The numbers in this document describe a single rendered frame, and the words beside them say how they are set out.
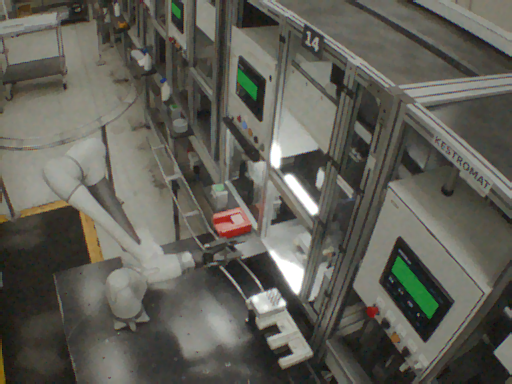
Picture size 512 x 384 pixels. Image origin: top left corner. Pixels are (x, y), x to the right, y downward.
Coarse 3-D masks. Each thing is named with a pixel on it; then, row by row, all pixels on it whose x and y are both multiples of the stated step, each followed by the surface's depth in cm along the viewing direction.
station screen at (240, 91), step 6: (240, 66) 187; (246, 72) 183; (252, 78) 179; (240, 84) 192; (240, 90) 193; (246, 90) 188; (240, 96) 195; (246, 96) 189; (246, 102) 191; (252, 102) 185; (252, 108) 186
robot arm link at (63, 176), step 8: (56, 160) 169; (64, 160) 169; (72, 160) 171; (48, 168) 165; (56, 168) 166; (64, 168) 167; (72, 168) 169; (80, 168) 172; (48, 176) 165; (56, 176) 165; (64, 176) 166; (72, 176) 168; (80, 176) 173; (48, 184) 167; (56, 184) 165; (64, 184) 165; (72, 184) 167; (56, 192) 166; (64, 192) 166; (64, 200) 168
